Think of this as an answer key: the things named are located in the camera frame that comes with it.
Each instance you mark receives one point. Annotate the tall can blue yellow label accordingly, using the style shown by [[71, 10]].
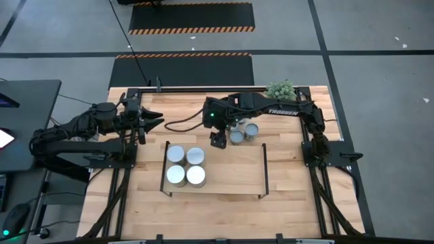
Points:
[[196, 176]]

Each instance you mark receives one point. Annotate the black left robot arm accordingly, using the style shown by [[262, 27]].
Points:
[[101, 117]]

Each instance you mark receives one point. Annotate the tall can labelled Carrioches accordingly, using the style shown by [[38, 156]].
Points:
[[176, 154]]

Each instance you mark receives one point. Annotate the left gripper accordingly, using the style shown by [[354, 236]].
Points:
[[131, 115]]

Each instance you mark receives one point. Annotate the black aluminium table frame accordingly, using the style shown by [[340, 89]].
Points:
[[203, 89]]

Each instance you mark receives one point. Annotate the tall can labelled Oranges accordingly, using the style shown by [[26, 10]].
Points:
[[176, 175]]

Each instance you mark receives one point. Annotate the black hazard-striped floor mat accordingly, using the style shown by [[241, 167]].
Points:
[[186, 71], [190, 17]]

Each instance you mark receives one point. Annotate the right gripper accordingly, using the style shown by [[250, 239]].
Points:
[[217, 112]]

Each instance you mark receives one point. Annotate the squat plain green can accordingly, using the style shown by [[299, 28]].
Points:
[[243, 122]]

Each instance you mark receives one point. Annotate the black power plug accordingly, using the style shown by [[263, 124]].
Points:
[[44, 234]]

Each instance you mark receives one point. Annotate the black computer mouse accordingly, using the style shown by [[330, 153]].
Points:
[[15, 218]]

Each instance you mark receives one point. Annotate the short green peas can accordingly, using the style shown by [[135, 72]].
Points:
[[236, 136]]

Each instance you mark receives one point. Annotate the grey desk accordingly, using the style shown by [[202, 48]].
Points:
[[34, 101]]

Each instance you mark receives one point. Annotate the artificial plant in white pot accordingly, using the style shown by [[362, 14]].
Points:
[[280, 89]]

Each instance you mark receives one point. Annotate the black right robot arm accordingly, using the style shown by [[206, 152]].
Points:
[[281, 112]]

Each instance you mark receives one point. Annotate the dark laptop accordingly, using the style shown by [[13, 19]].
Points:
[[6, 101]]

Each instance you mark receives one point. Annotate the teal can with vegetable pictures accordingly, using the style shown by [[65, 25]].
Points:
[[251, 131]]

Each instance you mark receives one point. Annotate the wooden shelf with black legs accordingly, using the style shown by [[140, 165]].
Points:
[[234, 169]]

